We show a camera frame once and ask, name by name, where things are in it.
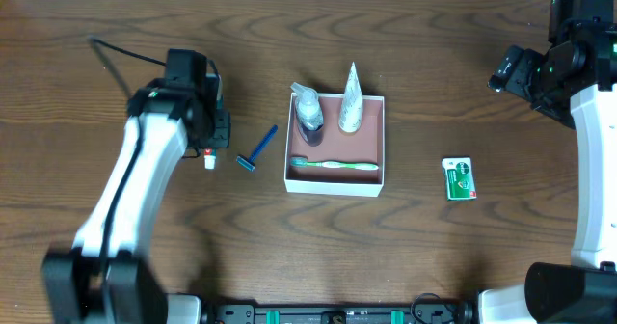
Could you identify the clear soap pump bottle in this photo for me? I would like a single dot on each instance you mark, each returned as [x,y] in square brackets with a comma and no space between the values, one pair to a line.
[309,114]

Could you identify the green soap box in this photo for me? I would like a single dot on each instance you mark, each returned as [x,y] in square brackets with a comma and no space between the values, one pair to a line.
[459,181]

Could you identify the Colgate toothpaste tube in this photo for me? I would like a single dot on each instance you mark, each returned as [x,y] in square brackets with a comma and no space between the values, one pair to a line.
[209,158]

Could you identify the white cream tube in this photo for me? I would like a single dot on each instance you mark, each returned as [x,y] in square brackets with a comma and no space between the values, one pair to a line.
[350,116]

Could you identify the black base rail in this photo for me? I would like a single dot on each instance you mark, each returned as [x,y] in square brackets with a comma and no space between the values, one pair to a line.
[426,308]

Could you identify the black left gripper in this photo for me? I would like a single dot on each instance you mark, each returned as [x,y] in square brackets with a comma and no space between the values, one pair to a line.
[220,128]

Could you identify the white box pink interior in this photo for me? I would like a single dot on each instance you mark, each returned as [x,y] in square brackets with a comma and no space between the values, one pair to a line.
[367,145]

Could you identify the blue disposable razor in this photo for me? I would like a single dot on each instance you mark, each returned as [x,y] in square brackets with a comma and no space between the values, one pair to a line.
[249,162]

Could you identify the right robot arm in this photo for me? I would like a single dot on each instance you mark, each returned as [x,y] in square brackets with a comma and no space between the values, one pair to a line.
[573,83]

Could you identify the green white toothbrush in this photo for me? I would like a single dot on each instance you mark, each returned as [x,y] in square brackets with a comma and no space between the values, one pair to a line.
[302,162]

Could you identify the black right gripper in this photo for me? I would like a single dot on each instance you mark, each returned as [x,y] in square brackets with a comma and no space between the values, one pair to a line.
[511,71]

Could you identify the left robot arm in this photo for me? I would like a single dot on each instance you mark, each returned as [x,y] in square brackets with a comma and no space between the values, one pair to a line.
[104,277]

